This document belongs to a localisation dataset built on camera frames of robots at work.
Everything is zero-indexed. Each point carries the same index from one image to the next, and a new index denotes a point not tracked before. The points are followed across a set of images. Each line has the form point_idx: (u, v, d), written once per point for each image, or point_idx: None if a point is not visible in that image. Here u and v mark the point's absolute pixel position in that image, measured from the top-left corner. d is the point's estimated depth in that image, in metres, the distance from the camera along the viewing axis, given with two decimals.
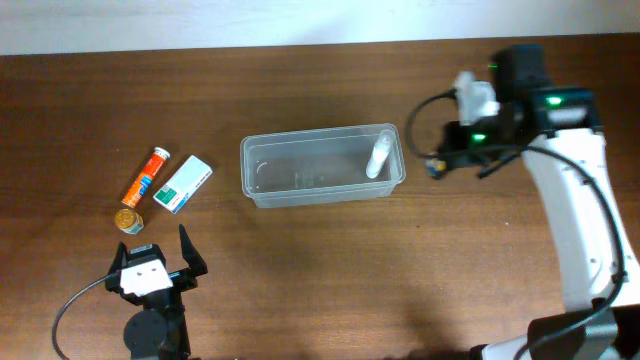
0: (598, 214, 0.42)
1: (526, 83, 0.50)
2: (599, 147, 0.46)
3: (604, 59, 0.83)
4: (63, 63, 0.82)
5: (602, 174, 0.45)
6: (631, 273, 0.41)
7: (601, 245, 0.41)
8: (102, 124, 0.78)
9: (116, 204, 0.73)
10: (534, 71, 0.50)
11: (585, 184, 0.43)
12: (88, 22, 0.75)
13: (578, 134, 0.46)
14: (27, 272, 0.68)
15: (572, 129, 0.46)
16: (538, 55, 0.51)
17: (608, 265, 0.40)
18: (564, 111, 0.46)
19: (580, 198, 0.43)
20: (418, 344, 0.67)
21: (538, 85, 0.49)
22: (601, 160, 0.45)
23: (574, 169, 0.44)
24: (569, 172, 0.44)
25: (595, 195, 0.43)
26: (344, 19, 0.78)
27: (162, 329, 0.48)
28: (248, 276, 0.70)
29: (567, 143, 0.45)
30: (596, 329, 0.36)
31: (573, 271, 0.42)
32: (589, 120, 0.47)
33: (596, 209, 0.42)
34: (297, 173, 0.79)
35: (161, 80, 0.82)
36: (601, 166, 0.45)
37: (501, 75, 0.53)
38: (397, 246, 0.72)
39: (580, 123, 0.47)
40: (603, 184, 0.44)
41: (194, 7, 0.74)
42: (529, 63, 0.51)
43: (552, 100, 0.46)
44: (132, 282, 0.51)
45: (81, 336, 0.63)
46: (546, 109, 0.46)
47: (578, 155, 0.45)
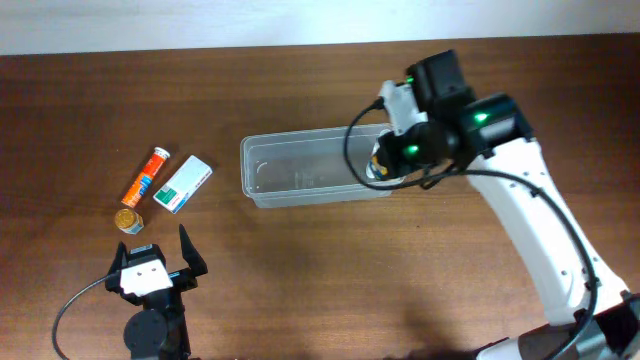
0: (555, 227, 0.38)
1: (449, 99, 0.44)
2: (538, 153, 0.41)
3: (599, 60, 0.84)
4: (67, 64, 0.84)
5: (548, 181, 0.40)
6: (601, 276, 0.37)
7: (567, 254, 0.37)
8: (105, 125, 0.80)
9: (118, 204, 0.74)
10: (449, 82, 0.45)
11: (536, 197, 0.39)
12: (90, 22, 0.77)
13: (513, 147, 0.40)
14: (31, 270, 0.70)
15: (505, 144, 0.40)
16: (451, 63, 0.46)
17: (579, 276, 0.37)
18: (494, 126, 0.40)
19: (533, 212, 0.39)
20: (418, 345, 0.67)
21: (461, 100, 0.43)
22: (542, 164, 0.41)
23: (522, 183, 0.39)
24: (516, 187, 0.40)
25: (548, 208, 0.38)
26: (344, 17, 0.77)
27: (162, 331, 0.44)
28: (247, 275, 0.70)
29: (505, 159, 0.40)
30: (585, 345, 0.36)
31: (549, 289, 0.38)
32: (520, 129, 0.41)
33: (552, 223, 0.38)
34: (297, 173, 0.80)
35: (162, 80, 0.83)
36: (544, 173, 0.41)
37: (420, 92, 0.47)
38: (396, 246, 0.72)
39: (510, 137, 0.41)
40: (552, 192, 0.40)
41: (194, 8, 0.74)
42: (445, 74, 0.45)
43: (479, 115, 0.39)
44: (132, 282, 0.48)
45: (88, 332, 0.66)
46: (476, 128, 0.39)
47: (519, 166, 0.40)
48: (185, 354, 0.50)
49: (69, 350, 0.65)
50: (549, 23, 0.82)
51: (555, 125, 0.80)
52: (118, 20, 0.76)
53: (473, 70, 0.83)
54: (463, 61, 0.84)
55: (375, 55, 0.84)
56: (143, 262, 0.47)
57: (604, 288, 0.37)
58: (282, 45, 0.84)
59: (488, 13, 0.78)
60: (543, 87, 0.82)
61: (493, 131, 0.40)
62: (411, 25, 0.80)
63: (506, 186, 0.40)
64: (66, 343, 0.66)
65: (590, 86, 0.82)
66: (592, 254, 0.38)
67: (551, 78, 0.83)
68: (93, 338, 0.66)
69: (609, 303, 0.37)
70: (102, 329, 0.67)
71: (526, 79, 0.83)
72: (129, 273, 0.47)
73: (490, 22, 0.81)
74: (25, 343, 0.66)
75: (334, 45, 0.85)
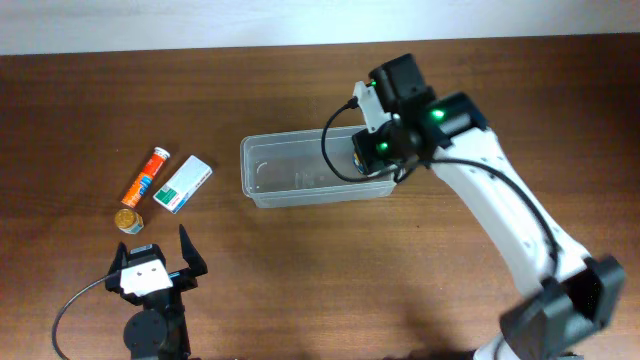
0: (516, 204, 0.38)
1: (411, 99, 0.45)
2: (493, 141, 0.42)
3: (598, 60, 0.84)
4: (67, 64, 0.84)
5: (504, 164, 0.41)
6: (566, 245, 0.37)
7: (527, 225, 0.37)
8: (105, 124, 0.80)
9: (117, 204, 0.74)
10: (410, 83, 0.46)
11: (494, 178, 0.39)
12: (94, 22, 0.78)
13: (472, 139, 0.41)
14: (31, 270, 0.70)
15: (464, 135, 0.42)
16: (409, 64, 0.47)
17: (544, 246, 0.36)
18: (452, 122, 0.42)
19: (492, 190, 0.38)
20: (418, 345, 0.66)
21: (422, 98, 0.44)
22: (497, 148, 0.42)
23: (481, 166, 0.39)
24: (476, 171, 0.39)
25: (507, 187, 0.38)
26: (343, 16, 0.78)
27: (162, 331, 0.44)
28: (247, 275, 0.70)
29: (463, 149, 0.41)
30: (554, 308, 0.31)
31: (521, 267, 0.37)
32: (476, 120, 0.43)
33: (513, 201, 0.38)
34: (297, 173, 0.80)
35: (161, 80, 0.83)
36: (500, 158, 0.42)
37: (383, 95, 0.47)
38: (397, 246, 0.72)
39: (467, 128, 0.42)
40: (510, 175, 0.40)
41: (194, 7, 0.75)
42: (404, 76, 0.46)
43: (437, 113, 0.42)
44: (132, 283, 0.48)
45: (88, 332, 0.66)
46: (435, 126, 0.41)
47: (476, 151, 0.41)
48: (185, 354, 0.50)
49: (69, 350, 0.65)
50: (545, 23, 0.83)
51: (555, 124, 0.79)
52: (119, 20, 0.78)
53: (473, 70, 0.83)
54: (462, 61, 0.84)
55: (376, 55, 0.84)
56: (144, 262, 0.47)
57: (566, 253, 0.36)
58: (282, 45, 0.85)
59: (484, 14, 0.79)
60: (543, 87, 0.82)
61: (453, 125, 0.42)
62: (410, 25, 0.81)
63: (466, 171, 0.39)
64: (66, 343, 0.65)
65: (590, 86, 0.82)
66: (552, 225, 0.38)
67: (551, 78, 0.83)
68: (93, 339, 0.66)
69: (572, 268, 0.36)
70: (102, 329, 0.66)
71: (525, 79, 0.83)
72: (129, 273, 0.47)
73: (487, 22, 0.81)
74: (23, 344, 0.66)
75: (334, 45, 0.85)
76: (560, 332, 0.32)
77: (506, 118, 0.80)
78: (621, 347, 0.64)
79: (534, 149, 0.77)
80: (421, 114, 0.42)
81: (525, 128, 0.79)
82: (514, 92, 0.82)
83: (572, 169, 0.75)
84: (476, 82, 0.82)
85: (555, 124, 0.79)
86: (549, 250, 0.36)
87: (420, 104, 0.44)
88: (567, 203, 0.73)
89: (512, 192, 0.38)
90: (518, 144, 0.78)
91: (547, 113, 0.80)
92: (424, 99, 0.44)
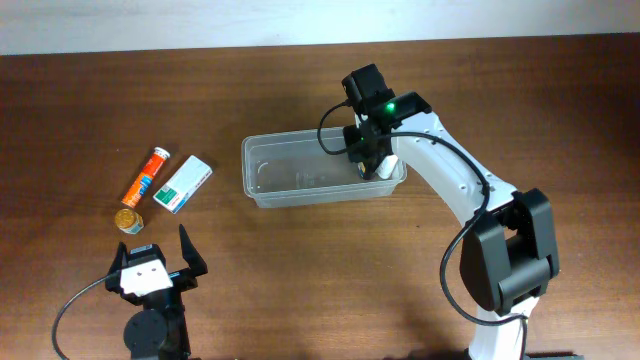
0: (452, 160, 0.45)
1: (372, 98, 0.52)
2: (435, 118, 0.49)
3: (597, 59, 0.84)
4: (66, 64, 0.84)
5: (446, 133, 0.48)
6: (497, 184, 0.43)
7: (462, 176, 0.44)
8: (105, 124, 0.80)
9: (117, 204, 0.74)
10: (374, 86, 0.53)
11: (434, 144, 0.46)
12: (94, 21, 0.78)
13: (418, 120, 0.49)
14: (30, 270, 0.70)
15: (411, 118, 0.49)
16: (375, 71, 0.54)
17: (475, 189, 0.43)
18: (402, 111, 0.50)
19: (436, 154, 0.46)
20: (419, 345, 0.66)
21: (380, 97, 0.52)
22: (439, 123, 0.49)
23: (421, 136, 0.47)
24: (420, 140, 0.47)
25: (444, 148, 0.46)
26: (342, 16, 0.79)
27: (162, 331, 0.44)
28: (247, 275, 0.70)
29: (410, 127, 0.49)
30: (487, 233, 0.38)
31: (461, 209, 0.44)
32: (422, 105, 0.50)
33: (450, 159, 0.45)
34: (298, 173, 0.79)
35: (160, 79, 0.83)
36: (442, 129, 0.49)
37: (352, 96, 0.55)
38: (397, 246, 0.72)
39: (412, 113, 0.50)
40: (451, 140, 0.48)
41: (194, 7, 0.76)
42: (369, 80, 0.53)
43: (389, 104, 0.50)
44: (129, 281, 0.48)
45: (88, 332, 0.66)
46: (388, 119, 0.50)
47: (420, 126, 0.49)
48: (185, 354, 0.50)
49: (68, 350, 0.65)
50: (544, 23, 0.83)
51: (556, 125, 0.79)
52: (119, 21, 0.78)
53: (473, 70, 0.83)
54: (461, 61, 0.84)
55: (376, 55, 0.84)
56: (143, 262, 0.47)
57: (497, 192, 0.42)
58: (282, 45, 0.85)
59: (483, 14, 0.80)
60: (544, 87, 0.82)
61: (402, 112, 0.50)
62: (410, 25, 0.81)
63: (413, 142, 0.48)
64: (65, 343, 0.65)
65: (590, 86, 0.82)
66: (486, 172, 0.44)
67: (550, 77, 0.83)
68: (93, 339, 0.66)
69: (505, 201, 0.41)
70: (102, 329, 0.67)
71: (526, 79, 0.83)
72: (129, 273, 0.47)
73: (486, 21, 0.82)
74: (24, 343, 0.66)
75: (334, 45, 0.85)
76: (501, 261, 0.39)
77: (506, 117, 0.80)
78: (622, 347, 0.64)
79: (535, 149, 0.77)
80: (377, 108, 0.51)
81: (526, 129, 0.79)
82: (515, 92, 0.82)
83: (572, 169, 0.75)
84: (475, 81, 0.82)
85: (556, 125, 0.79)
86: (482, 189, 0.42)
87: (379, 101, 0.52)
88: (568, 203, 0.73)
89: (450, 154, 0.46)
90: (519, 145, 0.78)
91: (548, 114, 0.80)
92: (383, 96, 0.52)
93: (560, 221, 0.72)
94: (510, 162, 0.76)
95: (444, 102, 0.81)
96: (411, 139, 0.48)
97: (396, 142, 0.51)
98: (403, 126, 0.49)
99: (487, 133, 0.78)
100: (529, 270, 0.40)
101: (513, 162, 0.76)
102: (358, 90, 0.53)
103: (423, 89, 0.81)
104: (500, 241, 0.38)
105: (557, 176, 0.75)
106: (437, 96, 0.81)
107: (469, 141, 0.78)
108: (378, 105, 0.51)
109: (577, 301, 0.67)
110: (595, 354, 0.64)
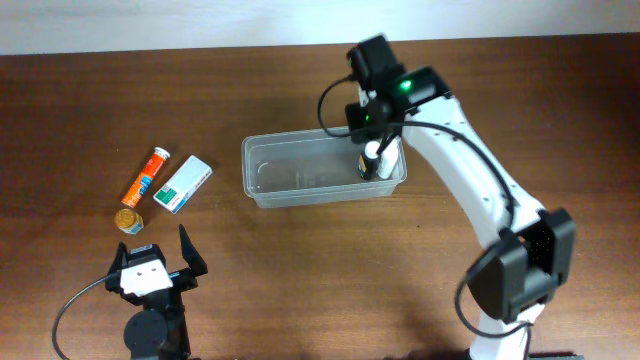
0: (474, 162, 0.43)
1: (382, 74, 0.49)
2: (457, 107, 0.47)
3: (597, 59, 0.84)
4: (66, 64, 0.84)
5: (467, 128, 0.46)
6: (519, 196, 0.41)
7: (485, 181, 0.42)
8: (105, 124, 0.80)
9: (117, 204, 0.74)
10: (383, 62, 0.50)
11: (456, 140, 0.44)
12: (95, 21, 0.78)
13: (437, 107, 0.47)
14: (30, 270, 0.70)
15: (430, 103, 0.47)
16: (383, 45, 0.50)
17: (497, 199, 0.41)
18: (420, 90, 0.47)
19: (457, 153, 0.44)
20: (419, 345, 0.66)
21: (390, 74, 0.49)
22: (460, 115, 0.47)
23: (442, 130, 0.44)
24: (440, 135, 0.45)
25: (466, 147, 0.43)
26: (342, 17, 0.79)
27: (162, 331, 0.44)
28: (247, 275, 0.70)
29: (429, 116, 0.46)
30: (510, 258, 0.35)
31: (479, 216, 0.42)
32: (440, 88, 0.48)
33: (472, 159, 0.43)
34: (298, 173, 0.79)
35: (161, 79, 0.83)
36: (463, 123, 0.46)
37: (359, 73, 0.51)
38: (397, 246, 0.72)
39: (431, 98, 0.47)
40: (472, 136, 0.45)
41: (194, 7, 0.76)
42: (379, 55, 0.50)
43: (404, 82, 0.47)
44: (128, 283, 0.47)
45: (88, 332, 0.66)
46: (403, 97, 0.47)
47: (440, 118, 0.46)
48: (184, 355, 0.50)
49: (68, 350, 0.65)
50: (544, 23, 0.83)
51: (556, 125, 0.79)
52: (121, 21, 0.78)
53: (474, 70, 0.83)
54: (461, 60, 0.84)
55: None
56: (144, 262, 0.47)
57: (523, 208, 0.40)
58: (283, 45, 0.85)
59: (483, 14, 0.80)
60: (544, 87, 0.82)
61: (419, 92, 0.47)
62: (410, 25, 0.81)
63: (431, 135, 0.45)
64: (65, 343, 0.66)
65: (590, 86, 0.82)
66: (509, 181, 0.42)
67: (551, 78, 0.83)
68: (92, 339, 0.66)
69: (529, 219, 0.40)
70: (102, 329, 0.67)
71: (526, 79, 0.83)
72: (129, 274, 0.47)
73: (486, 22, 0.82)
74: (24, 343, 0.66)
75: (334, 45, 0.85)
76: (520, 283, 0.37)
77: (505, 117, 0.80)
78: (622, 347, 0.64)
79: (535, 149, 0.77)
80: (389, 85, 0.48)
81: (526, 129, 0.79)
82: (515, 92, 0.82)
83: (573, 169, 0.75)
84: (476, 81, 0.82)
85: (556, 125, 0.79)
86: (505, 202, 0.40)
87: (390, 77, 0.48)
88: (569, 203, 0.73)
89: (472, 154, 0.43)
90: (519, 145, 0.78)
91: (548, 114, 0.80)
92: (394, 73, 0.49)
93: None
94: (509, 162, 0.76)
95: None
96: (430, 131, 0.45)
97: (410, 132, 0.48)
98: (420, 110, 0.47)
99: (486, 133, 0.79)
100: (543, 288, 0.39)
101: (513, 162, 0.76)
102: (366, 69, 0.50)
103: None
104: (521, 265, 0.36)
105: (558, 176, 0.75)
106: None
107: None
108: (390, 81, 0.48)
109: (577, 301, 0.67)
110: (596, 354, 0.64)
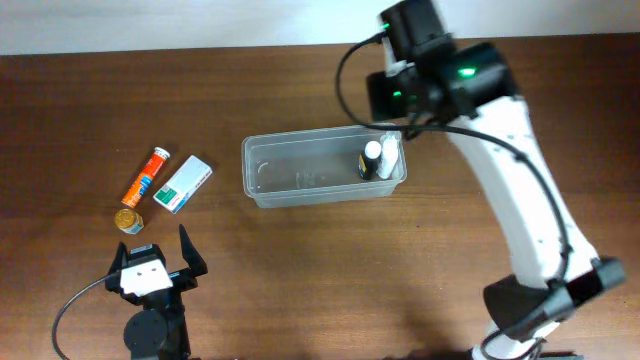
0: (537, 193, 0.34)
1: (428, 46, 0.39)
2: (521, 112, 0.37)
3: (601, 58, 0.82)
4: (65, 63, 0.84)
5: (531, 144, 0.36)
6: (574, 241, 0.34)
7: (544, 219, 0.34)
8: (106, 124, 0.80)
9: (117, 204, 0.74)
10: (429, 27, 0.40)
11: (518, 163, 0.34)
12: (90, 22, 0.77)
13: (498, 110, 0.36)
14: (30, 270, 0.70)
15: (490, 104, 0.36)
16: (430, 7, 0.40)
17: (555, 244, 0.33)
18: (482, 81, 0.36)
19: (515, 177, 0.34)
20: (418, 345, 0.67)
21: (440, 47, 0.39)
22: (524, 126, 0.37)
23: (504, 147, 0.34)
24: (497, 151, 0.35)
25: (529, 174, 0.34)
26: (343, 17, 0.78)
27: (162, 332, 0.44)
28: (247, 275, 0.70)
29: (487, 122, 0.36)
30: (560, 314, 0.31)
31: (525, 255, 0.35)
32: (506, 82, 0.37)
33: (535, 190, 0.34)
34: (298, 173, 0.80)
35: (160, 79, 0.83)
36: (528, 135, 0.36)
37: (396, 42, 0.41)
38: (397, 246, 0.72)
39: (493, 94, 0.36)
40: (535, 156, 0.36)
41: (194, 7, 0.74)
42: (425, 19, 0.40)
43: (465, 69, 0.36)
44: (128, 281, 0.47)
45: (88, 332, 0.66)
46: (461, 87, 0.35)
47: (500, 129, 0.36)
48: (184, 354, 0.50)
49: (69, 350, 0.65)
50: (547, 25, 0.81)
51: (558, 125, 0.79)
52: (117, 21, 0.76)
53: None
54: None
55: (376, 55, 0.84)
56: (144, 262, 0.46)
57: (576, 254, 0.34)
58: (282, 45, 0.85)
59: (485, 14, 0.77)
60: (547, 87, 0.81)
61: (481, 84, 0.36)
62: None
63: (488, 150, 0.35)
64: (66, 343, 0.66)
65: (594, 85, 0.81)
66: (568, 220, 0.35)
67: (553, 77, 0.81)
68: (93, 339, 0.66)
69: (582, 271, 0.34)
70: (101, 330, 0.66)
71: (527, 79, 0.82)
72: (129, 273, 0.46)
73: (486, 22, 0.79)
74: (24, 343, 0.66)
75: (334, 45, 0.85)
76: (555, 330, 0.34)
77: None
78: (621, 347, 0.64)
79: None
80: (445, 67, 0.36)
81: None
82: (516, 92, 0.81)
83: (572, 170, 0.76)
84: None
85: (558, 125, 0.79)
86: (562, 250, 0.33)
87: (441, 54, 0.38)
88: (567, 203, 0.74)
89: (534, 182, 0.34)
90: None
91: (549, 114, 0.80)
92: (446, 48, 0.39)
93: None
94: None
95: None
96: (486, 144, 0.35)
97: (458, 136, 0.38)
98: (479, 112, 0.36)
99: None
100: None
101: None
102: (406, 38, 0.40)
103: None
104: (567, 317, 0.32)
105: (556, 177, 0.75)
106: None
107: None
108: (447, 63, 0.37)
109: None
110: (595, 354, 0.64)
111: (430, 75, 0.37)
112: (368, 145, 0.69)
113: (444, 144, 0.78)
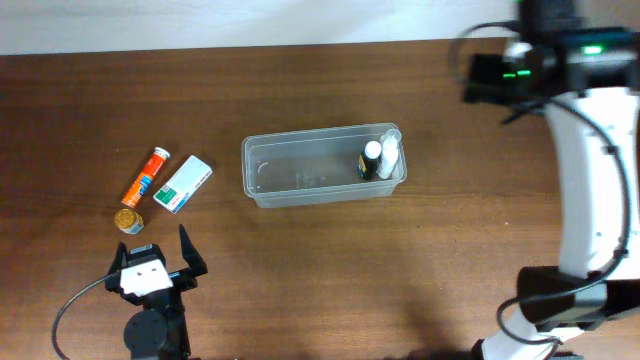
0: (614, 185, 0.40)
1: (557, 24, 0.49)
2: (632, 109, 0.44)
3: None
4: (65, 63, 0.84)
5: (630, 141, 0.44)
6: (632, 247, 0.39)
7: (612, 211, 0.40)
8: (106, 124, 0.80)
9: (117, 204, 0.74)
10: (558, 7, 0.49)
11: (608, 154, 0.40)
12: (90, 22, 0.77)
13: (611, 98, 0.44)
14: (29, 270, 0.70)
15: (599, 89, 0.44)
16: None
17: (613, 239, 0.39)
18: (599, 63, 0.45)
19: (599, 166, 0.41)
20: (418, 345, 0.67)
21: (568, 26, 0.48)
22: (630, 125, 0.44)
23: (599, 135, 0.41)
24: (593, 138, 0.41)
25: (615, 166, 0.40)
26: (343, 17, 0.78)
27: (162, 332, 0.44)
28: (247, 275, 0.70)
29: (594, 111, 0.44)
30: (584, 300, 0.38)
31: (576, 235, 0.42)
32: (624, 69, 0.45)
33: (613, 181, 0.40)
34: (298, 173, 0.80)
35: (160, 79, 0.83)
36: (631, 133, 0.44)
37: (532, 14, 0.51)
38: (397, 246, 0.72)
39: (613, 81, 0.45)
40: (626, 152, 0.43)
41: (194, 7, 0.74)
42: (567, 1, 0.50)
43: (590, 48, 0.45)
44: (127, 281, 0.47)
45: (88, 332, 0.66)
46: (582, 62, 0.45)
47: (606, 121, 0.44)
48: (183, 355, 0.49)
49: (69, 349, 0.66)
50: None
51: None
52: (116, 21, 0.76)
53: None
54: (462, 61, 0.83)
55: (376, 55, 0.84)
56: (144, 262, 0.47)
57: (628, 259, 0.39)
58: (282, 45, 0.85)
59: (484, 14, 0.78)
60: None
61: (597, 66, 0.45)
62: (412, 25, 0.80)
63: (584, 134, 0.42)
64: (66, 342, 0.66)
65: None
66: (635, 227, 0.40)
67: None
68: (93, 339, 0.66)
69: (630, 276, 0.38)
70: (101, 330, 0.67)
71: None
72: (129, 273, 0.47)
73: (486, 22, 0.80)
74: (24, 342, 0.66)
75: (334, 45, 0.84)
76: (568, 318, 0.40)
77: (505, 118, 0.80)
78: (621, 347, 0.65)
79: (534, 150, 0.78)
80: (571, 41, 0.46)
81: (526, 129, 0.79)
82: None
83: None
84: None
85: None
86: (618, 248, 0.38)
87: (574, 33, 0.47)
88: None
89: (614, 176, 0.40)
90: (518, 145, 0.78)
91: None
92: (587, 30, 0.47)
93: (558, 221, 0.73)
94: (508, 163, 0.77)
95: (444, 102, 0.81)
96: (584, 128, 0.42)
97: (556, 114, 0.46)
98: (588, 92, 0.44)
99: (486, 133, 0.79)
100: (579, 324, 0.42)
101: (512, 163, 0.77)
102: (535, 15, 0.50)
103: (423, 90, 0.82)
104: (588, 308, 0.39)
105: (556, 177, 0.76)
106: (436, 96, 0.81)
107: (468, 142, 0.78)
108: (574, 38, 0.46)
109: None
110: (596, 355, 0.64)
111: (553, 46, 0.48)
112: (368, 145, 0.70)
113: (444, 144, 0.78)
